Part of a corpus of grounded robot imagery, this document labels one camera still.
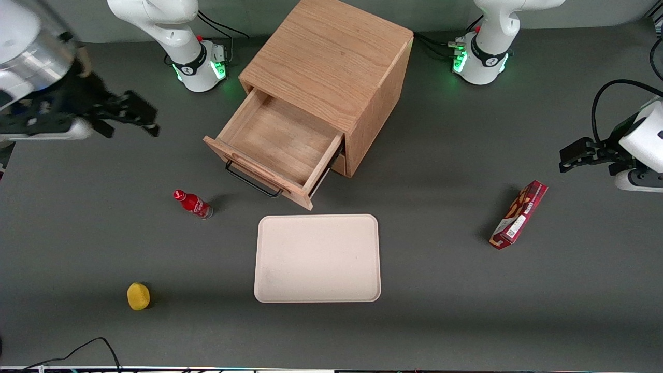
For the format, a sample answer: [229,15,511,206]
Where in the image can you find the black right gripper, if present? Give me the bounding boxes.
[26,73,160,139]

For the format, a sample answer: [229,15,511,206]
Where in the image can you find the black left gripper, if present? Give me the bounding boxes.
[559,135,638,177]

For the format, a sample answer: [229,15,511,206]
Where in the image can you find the black handle of drawer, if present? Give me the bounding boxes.
[225,160,284,199]

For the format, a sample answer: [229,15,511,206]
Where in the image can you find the wooden drawer cabinet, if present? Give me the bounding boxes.
[238,0,415,178]

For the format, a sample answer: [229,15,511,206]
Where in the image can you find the red snack box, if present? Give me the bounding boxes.
[489,180,549,250]

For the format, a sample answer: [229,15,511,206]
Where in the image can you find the small red cola bottle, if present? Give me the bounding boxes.
[173,189,214,220]

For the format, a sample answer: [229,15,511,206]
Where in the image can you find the yellow toy lemon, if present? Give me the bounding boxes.
[127,282,151,311]

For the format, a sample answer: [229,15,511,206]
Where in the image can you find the beige rectangular tray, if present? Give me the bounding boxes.
[254,214,382,303]

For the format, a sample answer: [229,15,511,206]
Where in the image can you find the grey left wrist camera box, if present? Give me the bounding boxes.
[614,168,663,193]

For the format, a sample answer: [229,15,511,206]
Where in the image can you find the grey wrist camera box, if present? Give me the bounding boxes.
[0,117,95,142]
[614,168,663,193]

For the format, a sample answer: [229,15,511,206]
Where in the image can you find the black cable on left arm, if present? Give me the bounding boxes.
[592,79,663,146]

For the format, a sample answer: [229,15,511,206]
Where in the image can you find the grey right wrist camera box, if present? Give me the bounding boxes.
[0,117,95,142]

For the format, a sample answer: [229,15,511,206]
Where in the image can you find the black cable loop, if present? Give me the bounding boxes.
[650,36,663,81]

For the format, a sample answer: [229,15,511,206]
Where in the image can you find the black cables at right base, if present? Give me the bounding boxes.
[197,10,250,63]

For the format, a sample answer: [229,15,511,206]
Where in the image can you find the black cables at base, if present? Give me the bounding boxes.
[197,10,250,63]
[414,32,467,60]

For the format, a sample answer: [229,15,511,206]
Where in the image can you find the black cables at left base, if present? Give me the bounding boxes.
[414,32,467,60]

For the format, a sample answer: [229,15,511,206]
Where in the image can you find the black cable at table edge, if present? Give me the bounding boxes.
[16,337,122,373]

